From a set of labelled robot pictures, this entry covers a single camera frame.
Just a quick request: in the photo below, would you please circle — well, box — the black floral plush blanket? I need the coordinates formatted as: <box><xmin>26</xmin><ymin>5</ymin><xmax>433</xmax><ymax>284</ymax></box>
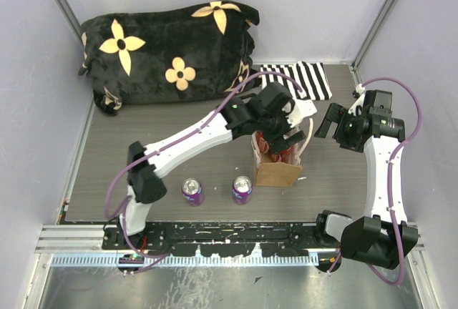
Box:
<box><xmin>79</xmin><ymin>0</ymin><xmax>260</xmax><ymax>116</ymax></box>

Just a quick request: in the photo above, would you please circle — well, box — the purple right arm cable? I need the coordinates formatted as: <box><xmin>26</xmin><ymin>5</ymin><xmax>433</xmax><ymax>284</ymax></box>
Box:
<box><xmin>327</xmin><ymin>77</ymin><xmax>423</xmax><ymax>285</ymax></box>

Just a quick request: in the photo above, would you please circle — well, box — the red Coca-Cola can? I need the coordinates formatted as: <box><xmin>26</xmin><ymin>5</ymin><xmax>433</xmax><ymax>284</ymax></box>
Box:
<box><xmin>255</xmin><ymin>132</ymin><xmax>271</xmax><ymax>154</ymax></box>
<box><xmin>271</xmin><ymin>147</ymin><xmax>295</xmax><ymax>165</ymax></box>

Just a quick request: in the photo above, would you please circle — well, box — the white slotted cable duct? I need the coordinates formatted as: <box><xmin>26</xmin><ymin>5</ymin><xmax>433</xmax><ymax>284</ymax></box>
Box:
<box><xmin>50</xmin><ymin>252</ymin><xmax>319</xmax><ymax>268</ymax></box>

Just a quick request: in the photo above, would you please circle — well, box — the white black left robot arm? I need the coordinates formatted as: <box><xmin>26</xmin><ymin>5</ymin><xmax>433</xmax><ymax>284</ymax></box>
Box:
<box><xmin>117</xmin><ymin>82</ymin><xmax>316</xmax><ymax>249</ymax></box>

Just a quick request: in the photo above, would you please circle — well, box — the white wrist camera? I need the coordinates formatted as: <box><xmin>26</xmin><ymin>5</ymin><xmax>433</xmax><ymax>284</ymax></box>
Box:
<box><xmin>282</xmin><ymin>99</ymin><xmax>317</xmax><ymax>128</ymax></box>
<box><xmin>349</xmin><ymin>84</ymin><xmax>366</xmax><ymax>117</ymax></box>

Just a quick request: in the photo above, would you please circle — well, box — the black white striped cloth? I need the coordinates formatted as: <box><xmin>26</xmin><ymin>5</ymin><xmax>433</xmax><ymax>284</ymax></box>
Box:
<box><xmin>260</xmin><ymin>61</ymin><xmax>332</xmax><ymax>101</ymax></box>

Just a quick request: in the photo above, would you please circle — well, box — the brown canvas tote bag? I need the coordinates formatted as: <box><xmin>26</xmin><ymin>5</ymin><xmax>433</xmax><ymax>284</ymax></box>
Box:
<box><xmin>250</xmin><ymin>118</ymin><xmax>314</xmax><ymax>187</ymax></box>

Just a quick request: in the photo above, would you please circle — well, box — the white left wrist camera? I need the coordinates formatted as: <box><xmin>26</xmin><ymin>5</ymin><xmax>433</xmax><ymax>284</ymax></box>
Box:
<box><xmin>282</xmin><ymin>99</ymin><xmax>317</xmax><ymax>128</ymax></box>

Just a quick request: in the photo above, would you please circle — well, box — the black mounting rail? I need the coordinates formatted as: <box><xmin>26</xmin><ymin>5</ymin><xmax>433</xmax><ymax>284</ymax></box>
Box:
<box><xmin>102</xmin><ymin>220</ymin><xmax>357</xmax><ymax>258</ymax></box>

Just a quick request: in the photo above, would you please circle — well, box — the purple Fanta can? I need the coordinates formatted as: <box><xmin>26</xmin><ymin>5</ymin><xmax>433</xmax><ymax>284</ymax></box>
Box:
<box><xmin>232</xmin><ymin>176</ymin><xmax>253</xmax><ymax>205</ymax></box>
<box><xmin>181</xmin><ymin>178</ymin><xmax>204</xmax><ymax>206</ymax></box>

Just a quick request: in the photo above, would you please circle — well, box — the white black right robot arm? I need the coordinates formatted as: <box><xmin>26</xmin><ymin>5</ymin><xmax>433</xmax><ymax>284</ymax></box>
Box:
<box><xmin>313</xmin><ymin>86</ymin><xmax>418</xmax><ymax>270</ymax></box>

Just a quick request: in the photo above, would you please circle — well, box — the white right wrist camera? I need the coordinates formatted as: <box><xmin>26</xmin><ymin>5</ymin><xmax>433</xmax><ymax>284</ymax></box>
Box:
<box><xmin>349</xmin><ymin>84</ymin><xmax>366</xmax><ymax>117</ymax></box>

